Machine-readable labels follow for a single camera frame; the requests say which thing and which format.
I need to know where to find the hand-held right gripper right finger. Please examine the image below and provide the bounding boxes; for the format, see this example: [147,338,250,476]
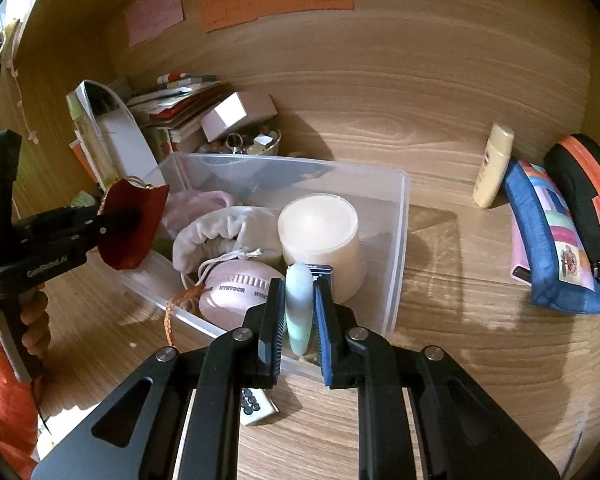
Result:
[312,276,563,480]

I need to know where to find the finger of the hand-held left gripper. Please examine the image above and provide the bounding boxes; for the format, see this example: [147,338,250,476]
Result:
[96,208,142,239]

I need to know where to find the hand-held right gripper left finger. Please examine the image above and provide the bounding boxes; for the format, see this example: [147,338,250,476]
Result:
[30,276,287,480]

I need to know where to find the pale green jade comb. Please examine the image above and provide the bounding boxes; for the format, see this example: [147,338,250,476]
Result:
[285,262,313,358]

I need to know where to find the red pouch with gold cord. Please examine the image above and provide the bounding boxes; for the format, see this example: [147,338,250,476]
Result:
[96,175,171,272]

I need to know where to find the pink handheld fan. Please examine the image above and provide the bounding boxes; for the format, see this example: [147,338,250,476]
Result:
[162,259,286,348]

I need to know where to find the pink rope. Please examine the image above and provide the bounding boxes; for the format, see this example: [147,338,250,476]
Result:
[161,191,236,241]

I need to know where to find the white round lidded jar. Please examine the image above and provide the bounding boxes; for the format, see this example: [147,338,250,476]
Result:
[277,194,366,303]

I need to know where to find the white drawstring pouch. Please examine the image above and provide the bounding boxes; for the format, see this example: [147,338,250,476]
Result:
[172,205,287,281]

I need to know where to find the clear plastic storage bin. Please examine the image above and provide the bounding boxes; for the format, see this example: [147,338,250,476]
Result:
[115,151,412,382]

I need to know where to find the person's left forearm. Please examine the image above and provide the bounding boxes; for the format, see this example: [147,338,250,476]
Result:
[0,305,43,466]

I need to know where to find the wooden desktop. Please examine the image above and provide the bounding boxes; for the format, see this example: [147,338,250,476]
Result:
[0,125,600,480]

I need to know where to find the person's left hand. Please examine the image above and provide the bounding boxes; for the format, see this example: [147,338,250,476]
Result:
[19,290,49,358]

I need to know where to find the white folded paper sheet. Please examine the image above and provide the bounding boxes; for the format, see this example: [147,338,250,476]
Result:
[66,80,160,181]

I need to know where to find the white remote with buttons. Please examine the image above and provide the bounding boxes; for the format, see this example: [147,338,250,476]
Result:
[239,387,281,427]

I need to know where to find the stack of booklets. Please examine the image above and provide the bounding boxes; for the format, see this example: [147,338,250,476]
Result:
[125,74,231,153]

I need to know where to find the small white box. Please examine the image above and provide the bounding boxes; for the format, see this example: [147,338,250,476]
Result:
[200,91,278,143]

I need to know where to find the white bowl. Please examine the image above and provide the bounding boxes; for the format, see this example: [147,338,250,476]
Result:
[197,127,282,158]

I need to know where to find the pink paper note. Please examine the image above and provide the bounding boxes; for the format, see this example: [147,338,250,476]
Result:
[125,0,187,47]

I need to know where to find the cream lotion bottle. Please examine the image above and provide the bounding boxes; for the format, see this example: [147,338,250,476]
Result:
[472,122,516,209]

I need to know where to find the blue patchwork pouch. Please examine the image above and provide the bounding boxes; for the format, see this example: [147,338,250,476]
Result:
[502,157,600,316]

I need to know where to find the black and orange zip case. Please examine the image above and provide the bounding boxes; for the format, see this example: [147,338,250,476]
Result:
[543,133,600,283]

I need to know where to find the white cable with plugs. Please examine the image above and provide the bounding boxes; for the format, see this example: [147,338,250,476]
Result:
[7,20,43,146]

